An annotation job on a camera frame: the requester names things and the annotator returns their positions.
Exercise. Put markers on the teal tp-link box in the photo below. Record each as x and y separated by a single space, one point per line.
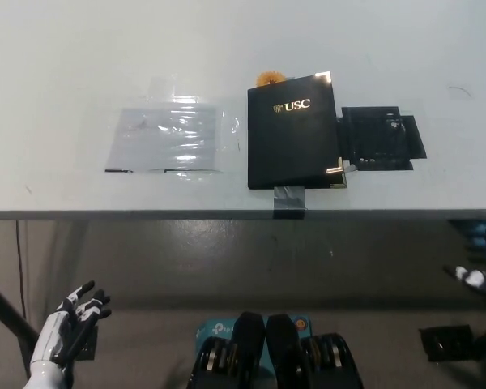
214 330

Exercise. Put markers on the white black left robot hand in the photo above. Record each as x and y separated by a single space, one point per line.
60 324

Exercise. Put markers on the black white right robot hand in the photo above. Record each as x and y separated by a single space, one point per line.
476 279

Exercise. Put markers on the black table foot plate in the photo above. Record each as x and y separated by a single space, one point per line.
88 342
445 342

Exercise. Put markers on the clear plastic taped sheet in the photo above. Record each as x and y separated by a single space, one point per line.
166 138

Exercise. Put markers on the grey duct tape strip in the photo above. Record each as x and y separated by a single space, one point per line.
289 200

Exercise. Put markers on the black USC diary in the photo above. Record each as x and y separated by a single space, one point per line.
291 142

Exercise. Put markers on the black taped patch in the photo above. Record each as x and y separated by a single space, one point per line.
374 138

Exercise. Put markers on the black diagonal table leg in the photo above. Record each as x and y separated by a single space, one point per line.
8 316

